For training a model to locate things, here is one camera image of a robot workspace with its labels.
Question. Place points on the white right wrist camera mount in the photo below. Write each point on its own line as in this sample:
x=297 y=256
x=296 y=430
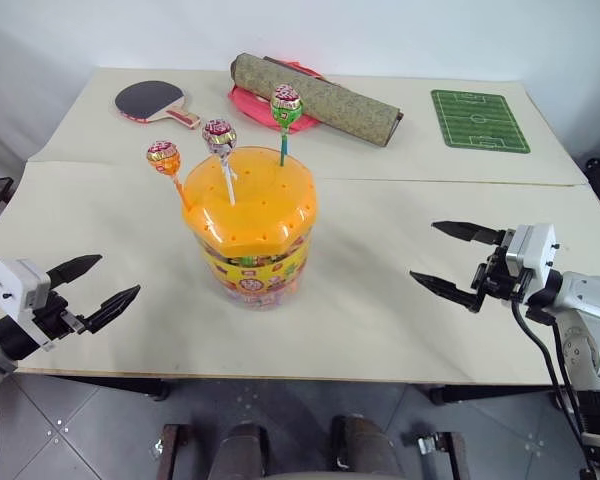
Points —
x=532 y=249

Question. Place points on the green wrapped lollipop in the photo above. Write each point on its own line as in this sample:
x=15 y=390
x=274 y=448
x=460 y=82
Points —
x=285 y=107

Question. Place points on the dark brown base frame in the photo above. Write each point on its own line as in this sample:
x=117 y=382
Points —
x=177 y=450

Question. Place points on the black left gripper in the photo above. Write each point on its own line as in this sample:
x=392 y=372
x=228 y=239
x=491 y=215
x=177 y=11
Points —
x=55 y=314

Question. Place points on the green soccer field mat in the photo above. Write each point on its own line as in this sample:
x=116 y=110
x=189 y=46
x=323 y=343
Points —
x=477 y=119

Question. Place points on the orange lollipop display jar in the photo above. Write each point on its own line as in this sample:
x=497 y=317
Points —
x=254 y=225

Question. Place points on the black table caster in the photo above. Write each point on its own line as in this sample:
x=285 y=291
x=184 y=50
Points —
x=437 y=395
x=157 y=389

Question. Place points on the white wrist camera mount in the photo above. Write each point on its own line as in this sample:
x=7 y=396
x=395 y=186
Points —
x=532 y=249
x=16 y=287

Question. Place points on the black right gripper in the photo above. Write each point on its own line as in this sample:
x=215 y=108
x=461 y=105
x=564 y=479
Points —
x=500 y=275

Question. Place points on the silver wrapped lollipop white stick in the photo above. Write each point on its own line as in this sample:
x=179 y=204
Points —
x=220 y=142

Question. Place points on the black table tennis paddle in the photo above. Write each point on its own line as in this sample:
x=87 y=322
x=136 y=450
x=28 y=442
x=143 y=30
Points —
x=150 y=102

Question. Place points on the dark rounded robot leg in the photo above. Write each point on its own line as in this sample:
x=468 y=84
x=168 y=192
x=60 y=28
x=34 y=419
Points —
x=367 y=445
x=245 y=452

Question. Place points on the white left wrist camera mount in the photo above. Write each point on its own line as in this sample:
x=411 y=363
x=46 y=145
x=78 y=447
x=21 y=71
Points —
x=16 y=287

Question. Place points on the rolled brown speckled mat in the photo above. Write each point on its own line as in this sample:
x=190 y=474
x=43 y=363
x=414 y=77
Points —
x=312 y=100

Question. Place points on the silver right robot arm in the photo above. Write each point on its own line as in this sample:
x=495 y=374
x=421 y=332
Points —
x=587 y=325

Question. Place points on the orange wrapped lollipop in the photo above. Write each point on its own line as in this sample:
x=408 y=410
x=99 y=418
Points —
x=165 y=161

